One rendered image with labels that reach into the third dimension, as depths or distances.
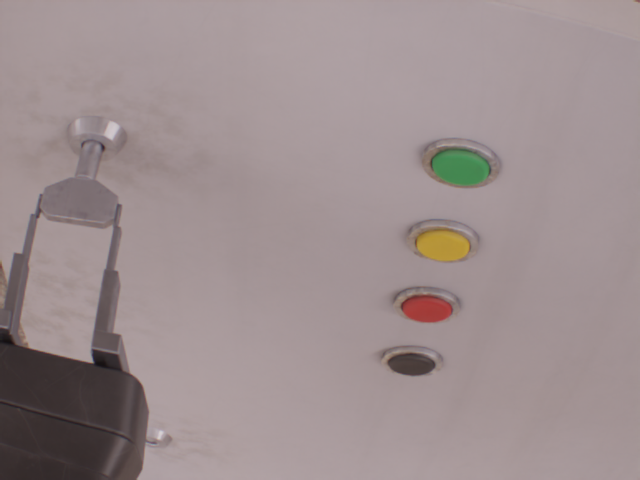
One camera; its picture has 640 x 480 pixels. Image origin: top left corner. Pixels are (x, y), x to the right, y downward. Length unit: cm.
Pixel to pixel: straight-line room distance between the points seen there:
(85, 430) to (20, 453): 3
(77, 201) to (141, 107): 4
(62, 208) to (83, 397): 8
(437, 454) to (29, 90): 38
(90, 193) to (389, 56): 13
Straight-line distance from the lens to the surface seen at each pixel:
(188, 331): 69
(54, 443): 50
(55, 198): 54
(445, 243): 58
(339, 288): 63
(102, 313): 51
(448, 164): 53
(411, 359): 68
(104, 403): 50
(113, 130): 54
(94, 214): 53
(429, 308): 63
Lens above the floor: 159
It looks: 61 degrees down
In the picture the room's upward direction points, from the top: 6 degrees clockwise
